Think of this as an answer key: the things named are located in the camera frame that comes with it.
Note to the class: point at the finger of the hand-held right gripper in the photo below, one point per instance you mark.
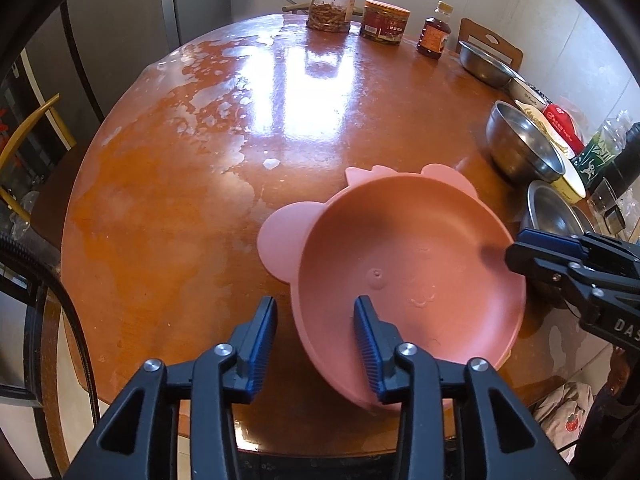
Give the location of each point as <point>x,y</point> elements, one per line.
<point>615,257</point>
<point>547,245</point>

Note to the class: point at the shallow steel bowl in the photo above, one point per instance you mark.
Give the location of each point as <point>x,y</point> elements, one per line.
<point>550,210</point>

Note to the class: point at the stainless steel refrigerator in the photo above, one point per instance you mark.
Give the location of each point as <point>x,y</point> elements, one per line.
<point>125,10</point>

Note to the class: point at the white plate with food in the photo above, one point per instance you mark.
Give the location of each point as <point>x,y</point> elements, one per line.
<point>542,127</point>

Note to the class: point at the pink bowl with ears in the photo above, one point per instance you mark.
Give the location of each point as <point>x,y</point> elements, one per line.
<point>400,260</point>

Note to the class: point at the yellow frame chair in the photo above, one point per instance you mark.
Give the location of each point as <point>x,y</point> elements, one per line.
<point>30,122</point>

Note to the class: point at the brown sauce bottle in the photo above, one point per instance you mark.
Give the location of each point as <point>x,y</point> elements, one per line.
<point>434,35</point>

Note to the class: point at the printed bag on floor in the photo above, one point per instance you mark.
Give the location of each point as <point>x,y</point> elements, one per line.
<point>565,420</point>

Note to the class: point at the black metal chair frame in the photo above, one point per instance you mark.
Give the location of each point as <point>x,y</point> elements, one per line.
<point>70,310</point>

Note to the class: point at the red label jar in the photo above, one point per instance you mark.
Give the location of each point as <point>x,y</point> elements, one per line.
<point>384,22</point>

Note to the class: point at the clear jar with black lid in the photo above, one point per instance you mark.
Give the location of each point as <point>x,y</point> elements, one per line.
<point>330,10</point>

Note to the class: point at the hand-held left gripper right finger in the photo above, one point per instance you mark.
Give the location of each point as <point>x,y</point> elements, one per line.
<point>369,355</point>

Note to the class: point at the deep steel bowl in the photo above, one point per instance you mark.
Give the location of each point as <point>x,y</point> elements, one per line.
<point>520,145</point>

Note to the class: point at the white patterned bowl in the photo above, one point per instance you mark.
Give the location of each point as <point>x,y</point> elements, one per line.
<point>527,94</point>

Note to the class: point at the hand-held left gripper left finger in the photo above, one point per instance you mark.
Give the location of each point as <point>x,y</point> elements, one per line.
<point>260,355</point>

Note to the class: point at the wide steel bowl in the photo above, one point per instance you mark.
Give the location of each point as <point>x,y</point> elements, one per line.
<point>485,62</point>

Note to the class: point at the red packet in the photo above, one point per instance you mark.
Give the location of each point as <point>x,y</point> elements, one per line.
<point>565,125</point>

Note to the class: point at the green label plastic bottle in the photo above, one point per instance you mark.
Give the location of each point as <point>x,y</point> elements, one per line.
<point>597,157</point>

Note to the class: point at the clear plastic cup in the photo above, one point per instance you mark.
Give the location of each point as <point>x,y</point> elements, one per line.
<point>607,205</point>

